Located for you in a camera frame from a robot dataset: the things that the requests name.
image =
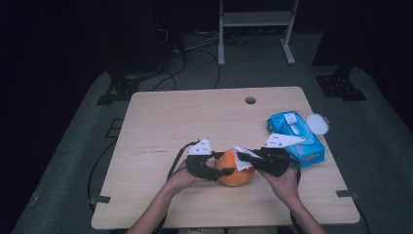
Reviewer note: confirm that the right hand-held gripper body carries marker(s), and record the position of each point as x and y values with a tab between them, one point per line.
276	161

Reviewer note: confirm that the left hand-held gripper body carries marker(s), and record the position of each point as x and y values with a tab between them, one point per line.
198	162

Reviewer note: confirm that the white wet wipe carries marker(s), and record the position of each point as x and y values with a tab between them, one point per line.
242	162

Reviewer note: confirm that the orange plush toy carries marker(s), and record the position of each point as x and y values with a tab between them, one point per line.
235	177

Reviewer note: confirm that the blue wet wipe pack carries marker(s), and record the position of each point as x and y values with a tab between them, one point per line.
308	152

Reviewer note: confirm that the person's right hand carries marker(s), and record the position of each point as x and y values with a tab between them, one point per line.
284	187

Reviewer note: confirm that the white oval pack lid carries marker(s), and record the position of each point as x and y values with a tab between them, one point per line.
317	124

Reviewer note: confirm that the grey tape strip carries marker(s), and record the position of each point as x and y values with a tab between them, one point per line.
346	193
100	199

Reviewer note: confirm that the black stand base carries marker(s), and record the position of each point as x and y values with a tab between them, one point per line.
341	86
123	88

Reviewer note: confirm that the white metal stand frame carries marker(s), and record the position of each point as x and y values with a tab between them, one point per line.
256	19

